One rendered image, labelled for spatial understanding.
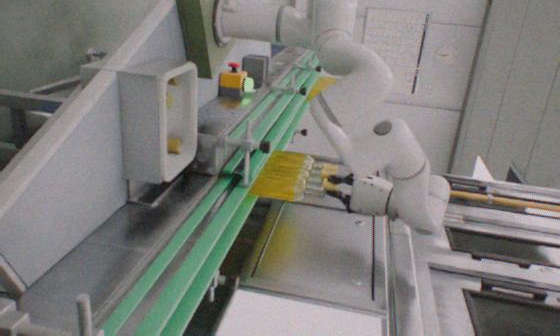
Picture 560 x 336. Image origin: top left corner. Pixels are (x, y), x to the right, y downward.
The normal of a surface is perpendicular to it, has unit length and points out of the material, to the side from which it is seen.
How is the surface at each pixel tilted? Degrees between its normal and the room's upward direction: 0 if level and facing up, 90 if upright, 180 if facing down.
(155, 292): 90
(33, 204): 0
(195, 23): 90
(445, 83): 90
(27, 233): 0
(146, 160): 90
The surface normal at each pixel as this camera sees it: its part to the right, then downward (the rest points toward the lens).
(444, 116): -0.19, 0.34
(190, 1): -0.21, 0.69
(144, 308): 0.07, -0.93
